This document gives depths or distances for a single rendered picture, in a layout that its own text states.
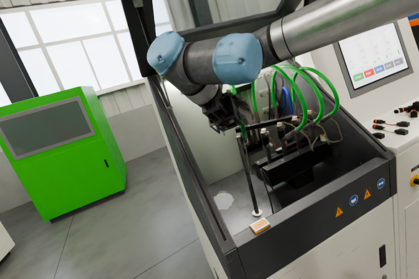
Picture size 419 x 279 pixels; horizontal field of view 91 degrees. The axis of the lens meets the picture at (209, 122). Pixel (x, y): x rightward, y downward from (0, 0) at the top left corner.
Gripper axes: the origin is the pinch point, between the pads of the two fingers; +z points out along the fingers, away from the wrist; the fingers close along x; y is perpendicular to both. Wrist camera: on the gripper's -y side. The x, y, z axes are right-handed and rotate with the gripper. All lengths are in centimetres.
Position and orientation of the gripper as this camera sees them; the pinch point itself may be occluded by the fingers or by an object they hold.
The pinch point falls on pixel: (239, 120)
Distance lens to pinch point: 64.0
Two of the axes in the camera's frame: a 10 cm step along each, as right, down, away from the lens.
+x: 8.5, -3.7, -3.7
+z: 5.1, 4.1, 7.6
